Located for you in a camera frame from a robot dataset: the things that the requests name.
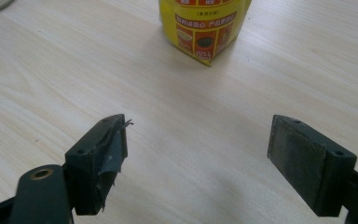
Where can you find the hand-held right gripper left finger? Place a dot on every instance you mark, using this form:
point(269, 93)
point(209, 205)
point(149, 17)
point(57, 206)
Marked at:
point(87, 168)

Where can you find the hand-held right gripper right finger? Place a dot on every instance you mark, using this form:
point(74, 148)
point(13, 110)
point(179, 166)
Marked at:
point(307, 168)

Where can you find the yellow printed snack bag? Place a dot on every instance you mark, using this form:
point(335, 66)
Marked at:
point(203, 28)

